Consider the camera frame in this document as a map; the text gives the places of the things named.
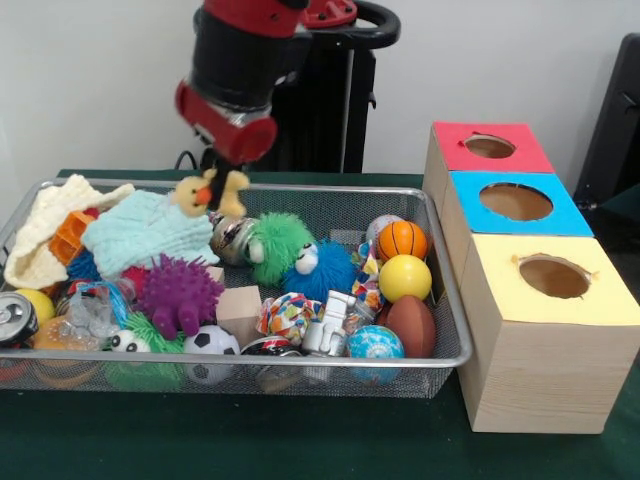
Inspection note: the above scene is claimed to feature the black and white soccer ball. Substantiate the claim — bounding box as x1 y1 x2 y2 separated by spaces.
183 324 242 355

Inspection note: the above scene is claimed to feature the brown toy football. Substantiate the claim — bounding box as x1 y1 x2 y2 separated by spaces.
384 295 437 359

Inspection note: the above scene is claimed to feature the blue spiky ball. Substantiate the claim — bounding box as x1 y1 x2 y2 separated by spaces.
283 239 357 304

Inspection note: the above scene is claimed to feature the green spiky toy with eyes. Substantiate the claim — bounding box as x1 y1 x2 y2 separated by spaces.
105 312 186 354
246 212 316 287

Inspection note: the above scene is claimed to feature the black chair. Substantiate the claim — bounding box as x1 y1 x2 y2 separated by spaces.
573 32 640 206

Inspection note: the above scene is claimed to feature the purple spiky toy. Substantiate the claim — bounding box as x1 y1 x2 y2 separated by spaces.
137 253 226 341

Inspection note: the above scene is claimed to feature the light blue waffle cloth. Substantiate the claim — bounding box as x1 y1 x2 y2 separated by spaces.
81 189 221 279

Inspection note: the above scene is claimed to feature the silver drink can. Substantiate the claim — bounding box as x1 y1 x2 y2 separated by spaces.
0 292 40 349

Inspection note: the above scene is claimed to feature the dark green table cloth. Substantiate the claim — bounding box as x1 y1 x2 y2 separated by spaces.
0 168 640 480

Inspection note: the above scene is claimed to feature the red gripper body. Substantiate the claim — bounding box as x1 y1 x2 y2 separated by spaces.
174 79 279 165

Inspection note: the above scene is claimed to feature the yellow plush toy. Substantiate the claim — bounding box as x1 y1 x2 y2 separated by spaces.
171 168 251 219

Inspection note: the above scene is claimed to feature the cream waffle cloth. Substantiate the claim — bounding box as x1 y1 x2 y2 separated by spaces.
2 173 136 290

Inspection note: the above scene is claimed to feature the yellow ball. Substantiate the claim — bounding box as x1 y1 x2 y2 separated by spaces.
378 254 433 305

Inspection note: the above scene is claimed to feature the blue globe ball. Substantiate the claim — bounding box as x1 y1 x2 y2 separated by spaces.
345 324 406 359

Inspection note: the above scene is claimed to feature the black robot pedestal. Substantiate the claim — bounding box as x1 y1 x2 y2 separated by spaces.
193 0 401 174

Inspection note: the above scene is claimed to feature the orange toy basketball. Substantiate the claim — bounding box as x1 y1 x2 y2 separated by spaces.
377 220 430 262

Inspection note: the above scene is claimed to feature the wooden box with three holes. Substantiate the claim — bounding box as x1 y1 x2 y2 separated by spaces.
422 121 640 434

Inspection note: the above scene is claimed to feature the wire mesh bin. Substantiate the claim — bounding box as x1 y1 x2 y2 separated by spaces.
0 178 475 399

